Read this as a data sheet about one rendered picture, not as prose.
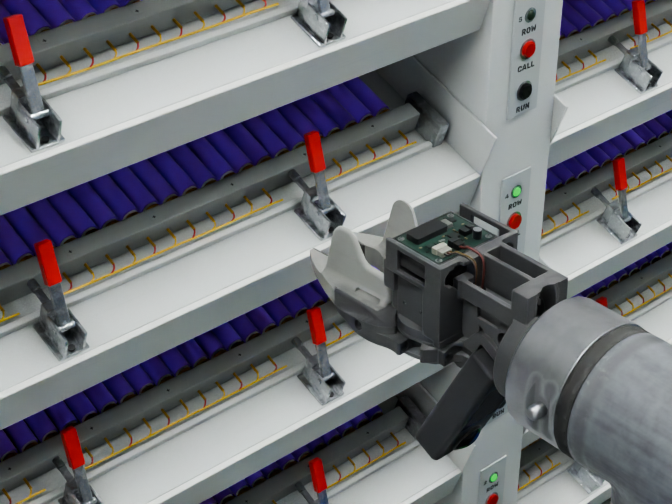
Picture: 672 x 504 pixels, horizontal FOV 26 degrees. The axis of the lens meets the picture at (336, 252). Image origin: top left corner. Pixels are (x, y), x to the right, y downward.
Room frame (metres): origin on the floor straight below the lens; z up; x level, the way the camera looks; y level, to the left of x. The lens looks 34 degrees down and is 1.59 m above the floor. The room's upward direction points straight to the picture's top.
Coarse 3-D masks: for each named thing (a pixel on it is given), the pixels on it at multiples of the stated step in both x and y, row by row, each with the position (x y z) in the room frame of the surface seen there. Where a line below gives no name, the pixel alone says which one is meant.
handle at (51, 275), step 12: (48, 240) 0.93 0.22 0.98; (36, 252) 0.93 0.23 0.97; (48, 252) 0.93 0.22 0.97; (48, 264) 0.92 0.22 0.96; (48, 276) 0.92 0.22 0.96; (60, 276) 0.93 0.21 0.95; (48, 288) 0.92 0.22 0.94; (60, 288) 0.92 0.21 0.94; (60, 300) 0.92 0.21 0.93; (60, 312) 0.92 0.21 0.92; (60, 324) 0.91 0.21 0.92
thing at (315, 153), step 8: (304, 136) 1.10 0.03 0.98; (312, 136) 1.10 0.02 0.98; (312, 144) 1.10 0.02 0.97; (320, 144) 1.10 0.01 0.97; (312, 152) 1.10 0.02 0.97; (320, 152) 1.10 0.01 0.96; (312, 160) 1.09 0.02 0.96; (320, 160) 1.10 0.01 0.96; (312, 168) 1.09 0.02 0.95; (320, 168) 1.10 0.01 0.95; (320, 176) 1.09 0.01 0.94; (320, 184) 1.09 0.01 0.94; (320, 192) 1.09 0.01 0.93; (320, 200) 1.09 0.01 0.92; (328, 200) 1.09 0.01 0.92; (320, 208) 1.09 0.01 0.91
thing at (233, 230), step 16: (432, 144) 1.21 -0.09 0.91; (384, 160) 1.18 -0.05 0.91; (400, 160) 1.19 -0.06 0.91; (352, 176) 1.15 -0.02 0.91; (288, 208) 1.10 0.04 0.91; (240, 224) 1.07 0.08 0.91; (256, 224) 1.08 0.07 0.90; (208, 240) 1.04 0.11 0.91; (176, 256) 1.02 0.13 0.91; (128, 272) 0.99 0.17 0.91; (144, 272) 1.00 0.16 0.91; (96, 288) 0.97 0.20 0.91; (112, 288) 0.98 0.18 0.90; (16, 320) 0.93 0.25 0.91; (32, 320) 0.93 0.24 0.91; (0, 336) 0.91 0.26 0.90
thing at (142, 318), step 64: (448, 128) 1.23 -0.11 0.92; (384, 192) 1.15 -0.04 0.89; (448, 192) 1.17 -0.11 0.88; (128, 256) 1.02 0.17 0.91; (192, 256) 1.03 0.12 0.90; (256, 256) 1.04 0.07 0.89; (128, 320) 0.95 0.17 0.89; (192, 320) 0.98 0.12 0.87; (0, 384) 0.87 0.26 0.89; (64, 384) 0.90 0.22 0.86
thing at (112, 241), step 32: (352, 128) 1.19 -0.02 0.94; (384, 128) 1.20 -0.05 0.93; (288, 160) 1.13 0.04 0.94; (192, 192) 1.07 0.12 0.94; (224, 192) 1.08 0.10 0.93; (256, 192) 1.10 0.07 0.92; (128, 224) 1.03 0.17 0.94; (160, 224) 1.03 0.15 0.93; (224, 224) 1.06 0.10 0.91; (64, 256) 0.98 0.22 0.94; (96, 256) 1.00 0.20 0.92; (0, 288) 0.94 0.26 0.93; (0, 320) 0.92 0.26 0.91
